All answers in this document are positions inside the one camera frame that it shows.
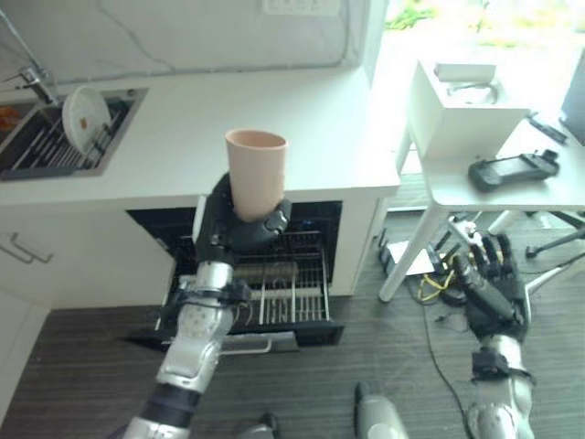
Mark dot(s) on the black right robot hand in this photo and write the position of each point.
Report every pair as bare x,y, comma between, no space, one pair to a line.
496,283

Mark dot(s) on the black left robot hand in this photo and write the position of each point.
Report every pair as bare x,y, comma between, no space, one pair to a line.
219,215

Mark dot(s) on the pink plastic cup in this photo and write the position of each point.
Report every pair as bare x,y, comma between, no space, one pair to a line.
254,176

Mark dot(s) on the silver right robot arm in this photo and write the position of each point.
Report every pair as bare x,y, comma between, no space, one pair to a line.
503,388

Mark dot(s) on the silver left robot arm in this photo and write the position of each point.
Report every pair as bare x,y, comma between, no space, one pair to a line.
192,338

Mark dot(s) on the black dishwasher drawer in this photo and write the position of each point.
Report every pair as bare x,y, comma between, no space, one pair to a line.
256,270

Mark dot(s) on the black tripod stand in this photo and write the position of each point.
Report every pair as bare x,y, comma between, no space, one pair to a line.
555,242

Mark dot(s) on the white paper sheet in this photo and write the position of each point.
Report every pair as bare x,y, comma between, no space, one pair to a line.
407,256

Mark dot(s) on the white side table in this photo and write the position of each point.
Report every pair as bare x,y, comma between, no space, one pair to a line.
493,183

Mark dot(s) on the black handheld controller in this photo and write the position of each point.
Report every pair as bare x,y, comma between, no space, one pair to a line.
513,170

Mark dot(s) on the black flat device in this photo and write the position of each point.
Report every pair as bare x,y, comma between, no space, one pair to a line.
546,128

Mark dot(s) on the white round plate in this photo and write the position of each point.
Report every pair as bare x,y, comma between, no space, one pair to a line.
85,117

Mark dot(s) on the silver robot leg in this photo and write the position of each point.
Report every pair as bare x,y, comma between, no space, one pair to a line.
377,409

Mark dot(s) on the white cardboard box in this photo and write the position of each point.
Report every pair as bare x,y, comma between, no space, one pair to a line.
461,110

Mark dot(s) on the steel sink dish rack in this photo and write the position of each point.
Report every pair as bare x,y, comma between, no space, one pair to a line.
59,137

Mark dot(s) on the chrome kitchen faucet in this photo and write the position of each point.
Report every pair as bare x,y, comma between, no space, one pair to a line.
34,78

